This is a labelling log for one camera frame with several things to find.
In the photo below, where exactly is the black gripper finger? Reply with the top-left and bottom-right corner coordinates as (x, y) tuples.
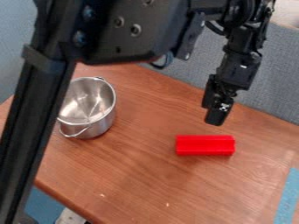
(202, 74), (218, 109)
(205, 96), (234, 126)

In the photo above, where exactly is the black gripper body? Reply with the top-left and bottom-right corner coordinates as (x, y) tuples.
(218, 52), (262, 91)

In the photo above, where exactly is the red rectangular block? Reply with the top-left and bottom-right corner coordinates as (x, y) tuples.
(175, 135), (237, 156)

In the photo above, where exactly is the shiny metal pot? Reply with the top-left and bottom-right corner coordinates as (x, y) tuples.
(58, 76), (118, 139)

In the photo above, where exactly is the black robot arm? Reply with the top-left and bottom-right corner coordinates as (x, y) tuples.
(0, 0), (277, 224)

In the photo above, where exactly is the grey fabric partition panel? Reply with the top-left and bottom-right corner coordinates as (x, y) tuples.
(139, 21), (299, 125)

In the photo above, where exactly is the blue tape strip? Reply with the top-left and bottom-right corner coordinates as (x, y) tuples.
(274, 168), (299, 224)

